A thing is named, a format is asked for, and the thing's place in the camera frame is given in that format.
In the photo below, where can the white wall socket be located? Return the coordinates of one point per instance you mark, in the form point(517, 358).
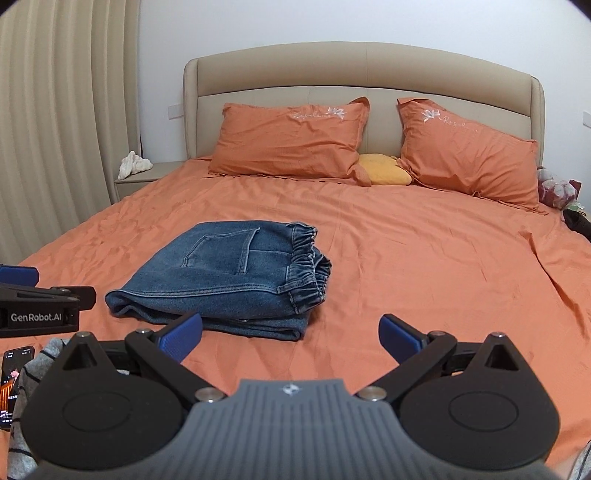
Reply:
point(175, 113)
point(587, 117)

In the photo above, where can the blue denim pants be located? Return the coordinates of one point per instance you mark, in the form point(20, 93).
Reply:
point(221, 272)

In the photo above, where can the red and white bag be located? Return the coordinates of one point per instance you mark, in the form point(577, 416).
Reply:
point(556, 189)

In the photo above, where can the orange embroidered pillow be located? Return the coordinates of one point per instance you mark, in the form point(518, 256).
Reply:
point(466, 152)
point(286, 143)

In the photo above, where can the beige upholstered headboard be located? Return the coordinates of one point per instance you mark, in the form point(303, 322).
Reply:
point(323, 74)

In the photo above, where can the beige nightstand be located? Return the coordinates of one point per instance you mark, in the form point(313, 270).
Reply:
point(138, 184)

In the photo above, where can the yellow cushion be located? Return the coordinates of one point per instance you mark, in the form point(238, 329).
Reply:
point(383, 170)

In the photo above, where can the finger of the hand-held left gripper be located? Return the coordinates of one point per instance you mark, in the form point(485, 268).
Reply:
point(18, 275)

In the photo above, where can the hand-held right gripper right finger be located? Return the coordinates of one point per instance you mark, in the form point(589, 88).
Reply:
point(399, 334)

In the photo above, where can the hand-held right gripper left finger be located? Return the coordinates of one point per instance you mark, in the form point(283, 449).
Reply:
point(178, 337)

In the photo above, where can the grey striped garment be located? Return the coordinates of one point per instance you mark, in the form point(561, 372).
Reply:
point(27, 443)

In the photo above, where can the dark cloth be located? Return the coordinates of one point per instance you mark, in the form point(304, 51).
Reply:
point(579, 224)

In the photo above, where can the black smartphone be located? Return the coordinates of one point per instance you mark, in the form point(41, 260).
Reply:
point(14, 383)

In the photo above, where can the white crumpled cloth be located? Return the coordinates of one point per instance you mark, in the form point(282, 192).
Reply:
point(134, 165)

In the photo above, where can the beige pleated curtain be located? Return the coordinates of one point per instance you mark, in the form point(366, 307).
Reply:
point(64, 115)

